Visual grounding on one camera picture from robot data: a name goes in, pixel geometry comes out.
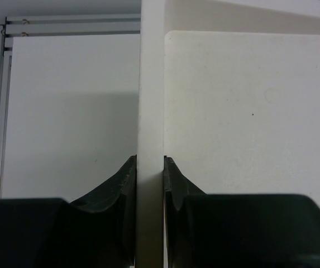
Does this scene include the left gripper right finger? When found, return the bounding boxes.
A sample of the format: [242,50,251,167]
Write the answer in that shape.
[163,157,320,267]

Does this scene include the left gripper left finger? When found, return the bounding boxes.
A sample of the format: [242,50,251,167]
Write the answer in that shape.
[0,156,136,267]

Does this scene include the white drawer cabinet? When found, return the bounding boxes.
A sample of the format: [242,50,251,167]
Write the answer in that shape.
[135,1,320,267]

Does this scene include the aluminium frame rail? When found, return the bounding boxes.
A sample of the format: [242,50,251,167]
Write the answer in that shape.
[0,15,140,201]

